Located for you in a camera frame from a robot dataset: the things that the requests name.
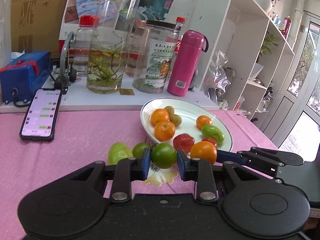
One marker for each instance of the orange tangerine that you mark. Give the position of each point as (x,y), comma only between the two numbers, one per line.
(203,152)
(160,116)
(164,130)
(204,122)

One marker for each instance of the red tomato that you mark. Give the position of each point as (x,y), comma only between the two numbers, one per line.
(183,142)
(210,141)

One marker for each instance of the white ceramic plate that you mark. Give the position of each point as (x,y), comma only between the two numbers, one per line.
(185,110)

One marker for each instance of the olive kiwi fruits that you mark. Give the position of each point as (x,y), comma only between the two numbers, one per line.
(175,120)

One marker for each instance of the tall glass vase with plants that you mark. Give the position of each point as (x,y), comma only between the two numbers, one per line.
(107,62)

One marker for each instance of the cola bottle with red cap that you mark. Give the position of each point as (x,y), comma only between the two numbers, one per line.
(179,35)

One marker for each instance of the white wall pipe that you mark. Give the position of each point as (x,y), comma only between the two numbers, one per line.
(299,12)

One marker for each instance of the pale green apple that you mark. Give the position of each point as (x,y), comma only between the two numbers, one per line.
(119,153)

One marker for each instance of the green potted plant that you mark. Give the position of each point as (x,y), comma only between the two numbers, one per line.
(270,43)

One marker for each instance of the small green round fruit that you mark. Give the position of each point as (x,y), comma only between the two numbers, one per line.
(140,149)

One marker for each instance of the small gold card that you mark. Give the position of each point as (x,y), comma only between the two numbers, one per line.
(126,92)

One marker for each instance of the white shelf unit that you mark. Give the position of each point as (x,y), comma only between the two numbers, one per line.
(240,35)

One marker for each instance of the white board base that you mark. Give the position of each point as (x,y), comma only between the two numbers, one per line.
(100,101)

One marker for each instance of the crumpled clear plastic bag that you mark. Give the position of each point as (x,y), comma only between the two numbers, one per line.
(220,72)

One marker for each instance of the pink thermos bottle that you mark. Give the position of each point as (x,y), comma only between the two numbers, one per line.
(185,62)

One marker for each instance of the red spray can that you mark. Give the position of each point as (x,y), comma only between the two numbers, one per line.
(286,27)

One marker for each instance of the clear labelled plastic jar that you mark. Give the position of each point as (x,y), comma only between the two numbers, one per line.
(153,62)

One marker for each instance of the clear bottle with red cap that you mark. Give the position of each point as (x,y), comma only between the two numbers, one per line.
(82,45)

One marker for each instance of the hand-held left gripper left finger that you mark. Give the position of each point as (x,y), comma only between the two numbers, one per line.
(145,165)

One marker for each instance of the small brownish green jujube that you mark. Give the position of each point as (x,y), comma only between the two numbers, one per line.
(170,110)

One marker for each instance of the pink floral tablecloth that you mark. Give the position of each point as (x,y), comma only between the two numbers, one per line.
(75,135)

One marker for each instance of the cardboard box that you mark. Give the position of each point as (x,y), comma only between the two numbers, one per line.
(37,12)

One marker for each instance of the glass door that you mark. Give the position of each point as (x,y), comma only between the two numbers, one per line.
(297,92)

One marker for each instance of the clear plastic bottle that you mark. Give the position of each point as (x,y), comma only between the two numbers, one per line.
(136,52)

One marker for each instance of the black smartphone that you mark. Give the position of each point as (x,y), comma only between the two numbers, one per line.
(41,115)

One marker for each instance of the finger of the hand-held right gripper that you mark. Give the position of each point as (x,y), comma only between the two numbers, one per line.
(228,157)

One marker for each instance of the dark green round fruit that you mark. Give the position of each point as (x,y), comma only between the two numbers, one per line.
(163,155)

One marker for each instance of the blue case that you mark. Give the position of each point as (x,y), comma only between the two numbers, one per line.
(22,75)

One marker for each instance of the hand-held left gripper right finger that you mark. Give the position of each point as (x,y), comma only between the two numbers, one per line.
(182,166)

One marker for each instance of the large green oval jujube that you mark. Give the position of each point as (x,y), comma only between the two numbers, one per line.
(212,134)

